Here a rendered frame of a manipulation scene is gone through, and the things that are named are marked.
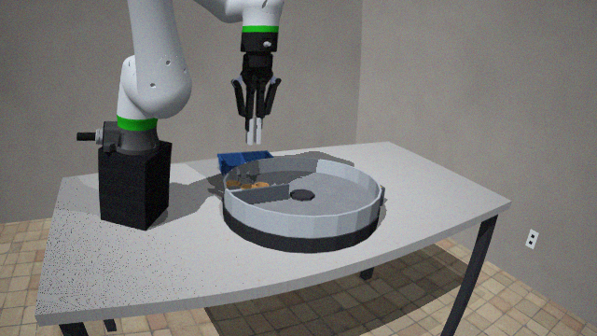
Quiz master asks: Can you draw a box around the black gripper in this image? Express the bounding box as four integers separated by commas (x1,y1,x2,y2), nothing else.
231,53,282,146

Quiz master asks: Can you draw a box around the blue crate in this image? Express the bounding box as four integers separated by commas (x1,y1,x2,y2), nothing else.
217,150,274,179

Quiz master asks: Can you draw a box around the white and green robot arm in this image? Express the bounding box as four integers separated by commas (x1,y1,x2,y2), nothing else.
76,0,285,156

